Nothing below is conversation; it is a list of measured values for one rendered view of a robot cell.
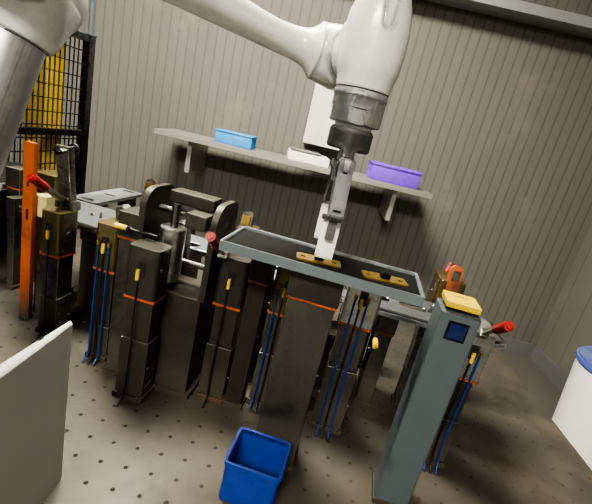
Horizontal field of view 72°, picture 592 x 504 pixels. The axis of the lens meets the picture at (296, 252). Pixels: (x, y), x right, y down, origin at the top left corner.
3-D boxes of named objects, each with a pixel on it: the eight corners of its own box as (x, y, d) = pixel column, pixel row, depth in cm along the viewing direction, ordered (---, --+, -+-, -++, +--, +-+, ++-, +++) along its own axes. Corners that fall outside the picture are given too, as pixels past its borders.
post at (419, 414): (405, 484, 90) (474, 307, 77) (407, 514, 83) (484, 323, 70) (371, 473, 91) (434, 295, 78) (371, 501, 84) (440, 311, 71)
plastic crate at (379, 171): (411, 186, 298) (416, 170, 295) (419, 190, 275) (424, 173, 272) (364, 174, 299) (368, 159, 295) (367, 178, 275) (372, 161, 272)
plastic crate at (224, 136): (255, 149, 297) (258, 136, 294) (251, 150, 279) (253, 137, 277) (219, 140, 297) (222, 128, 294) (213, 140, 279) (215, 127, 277)
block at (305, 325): (298, 447, 93) (349, 267, 80) (291, 474, 86) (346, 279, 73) (257, 433, 95) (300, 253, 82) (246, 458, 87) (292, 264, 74)
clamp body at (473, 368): (438, 444, 106) (488, 321, 95) (445, 480, 94) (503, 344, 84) (410, 435, 107) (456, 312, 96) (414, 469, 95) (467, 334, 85)
